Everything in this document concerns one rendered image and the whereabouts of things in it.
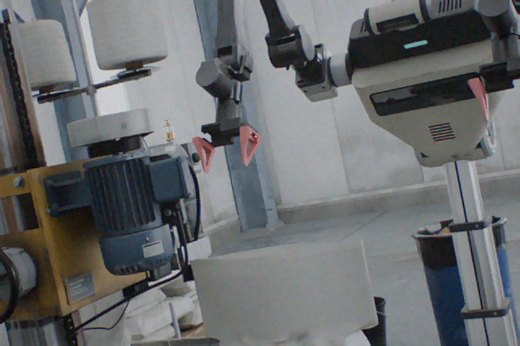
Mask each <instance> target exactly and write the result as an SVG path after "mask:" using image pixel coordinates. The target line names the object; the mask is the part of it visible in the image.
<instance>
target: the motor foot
mask: <svg viewBox="0 0 520 346"><path fill-rule="evenodd" d="M43 183H44V186H45V193H46V196H47V201H48V204H49V208H50V210H51V212H50V214H51V216H52V218H53V217H58V216H60V215H64V214H69V213H71V212H74V211H77V210H82V209H85V208H88V205H91V201H92V198H91V200H90V196H89V190H88V186H87V182H86V178H85V177H84V178H82V175H81V172H80V171H79V170H76V171H70V172H66V173H62V174H57V175H52V176H47V177H44V179H43ZM92 203H93V202H92Z"/></svg>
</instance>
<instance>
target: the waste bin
mask: <svg viewBox="0 0 520 346"><path fill-rule="evenodd" d="M490 215H491V216H492V238H493V242H494V245H495V250H496V258H497V262H498V266H499V271H500V278H501V282H502V287H503V291H504V296H505V297H509V298H511V300H512V307H511V310H512V319H513V326H514V330H515V335H516V340H517V343H518V346H520V335H519V329H518V320H517V314H516V309H515V304H514V295H513V289H512V280H511V274H510V269H509V261H508V255H507V250H506V247H507V240H506V234H505V224H506V223H507V218H506V217H505V216H502V215H499V214H490ZM452 222H453V218H451V219H447V220H443V221H439V222H436V223H431V224H428V225H423V226H421V227H418V228H416V229H414V231H413V232H412V233H411V237H412V238H413V239H414V240H415V244H416V247H417V250H418V255H419V256H420V258H421V261H422V265H423V269H424V273H425V277H426V281H427V286H428V291H429V294H430V298H431V304H432V308H433V312H434V315H435V324H436V329H437V332H438V336H439V340H440V346H469V341H468V338H467V334H466V326H465V321H464V319H462V316H461V310H462V308H463V307H464V305H465V304H466V303H465V299H464V295H463V291H462V282H461V279H460V275H459V270H458V265H457V259H456V254H455V250H454V245H453V234H446V235H437V234H439V233H440V232H441V231H442V230H443V229H444V228H445V227H447V228H448V229H449V224H451V223H452ZM434 234H435V236H434Z"/></svg>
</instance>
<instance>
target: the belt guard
mask: <svg viewBox="0 0 520 346"><path fill-rule="evenodd" d="M67 128H68V131H69V136H70V139H71V148H72V149H76V148H84V147H90V146H93V145H100V144H104V143H108V142H110V141H109V140H111V139H115V138H119V139H120V137H121V139H122V140H123V139H128V137H129V138H132V137H136V136H139V135H138V134H141V135H142V136H143V137H146V136H148V135H149V134H151V133H153V132H155V128H154V121H153V117H152V113H151V110H150V109H139V110H129V111H120V112H115V113H110V114H107V115H99V116H95V117H91V118H88V119H82V120H78V121H75V122H72V123H69V124H68V125H67ZM121 139H120V140H121Z"/></svg>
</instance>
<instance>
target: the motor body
mask: <svg viewBox="0 0 520 346"><path fill-rule="evenodd" d="M150 155H153V150H152V149H144V150H140V151H136V152H131V153H128V154H120V155H116V156H112V157H108V158H101V159H98V160H93V161H90V162H84V163H83V167H84V169H86V168H88V169H87V170H85V171H84V176H85V178H86V182H87V186H88V190H89V187H90V190H91V194H90V190H89V196H90V200H91V198H92V201H91V209H92V213H93V220H94V224H95V227H96V230H97V231H102V232H103V236H102V237H100V238H99V239H98V242H99V244H98V245H97V247H98V248H101V251H102V258H103V261H104V264H105V267H106V268H107V269H108V271H109V272H110V273H111V274H112V275H118V276H123V275H134V274H138V273H142V272H146V271H149V270H153V269H156V268H159V267H161V266H164V265H166V264H167V263H168V262H170V260H171V258H172V255H173V245H172V242H171V234H170V232H172V229H169V225H168V223H163V220H162V216H161V212H160V210H161V209H162V206H161V203H156V202H155V200H153V199H152V197H151V192H150V186H149V178H148V175H147V170H146V168H149V163H152V161H151V158H149V156H150ZM88 180H89V184H88ZM92 202H93V203H92Z"/></svg>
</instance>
